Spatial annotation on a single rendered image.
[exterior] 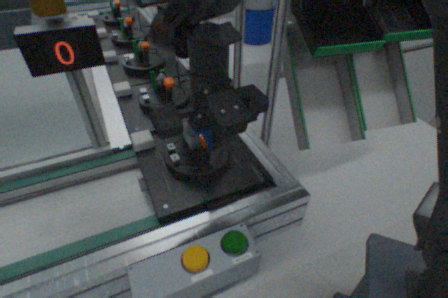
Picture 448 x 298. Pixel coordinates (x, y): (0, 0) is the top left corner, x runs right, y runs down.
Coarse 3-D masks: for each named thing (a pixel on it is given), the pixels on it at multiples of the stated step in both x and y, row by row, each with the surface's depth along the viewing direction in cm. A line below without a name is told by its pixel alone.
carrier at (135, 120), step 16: (176, 64) 79; (160, 80) 76; (176, 80) 90; (128, 96) 83; (144, 96) 77; (160, 96) 79; (176, 96) 79; (128, 112) 77; (144, 112) 77; (128, 128) 72; (144, 128) 72
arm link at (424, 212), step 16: (432, 0) 19; (432, 16) 20; (432, 32) 20; (432, 192) 28; (416, 208) 27; (432, 208) 27; (416, 224) 26; (432, 224) 25; (432, 240) 26; (432, 256) 26
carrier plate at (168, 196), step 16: (160, 144) 67; (240, 144) 67; (144, 160) 63; (160, 160) 63; (240, 160) 63; (256, 160) 63; (144, 176) 60; (160, 176) 60; (224, 176) 60; (240, 176) 60; (256, 176) 60; (160, 192) 57; (176, 192) 57; (192, 192) 57; (208, 192) 57; (224, 192) 57; (240, 192) 58; (160, 208) 54; (176, 208) 54; (192, 208) 54; (160, 224) 53
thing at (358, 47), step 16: (304, 0) 57; (320, 0) 57; (336, 0) 58; (352, 0) 58; (304, 16) 52; (320, 16) 55; (336, 16) 56; (352, 16) 56; (368, 16) 54; (304, 32) 53; (320, 32) 54; (336, 32) 54; (352, 32) 55; (368, 32) 55; (320, 48) 49; (336, 48) 50; (352, 48) 51; (368, 48) 52
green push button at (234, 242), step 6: (228, 234) 49; (234, 234) 50; (240, 234) 49; (228, 240) 49; (234, 240) 49; (240, 240) 49; (246, 240) 49; (228, 246) 48; (234, 246) 48; (240, 246) 48; (234, 252) 48; (240, 252) 48
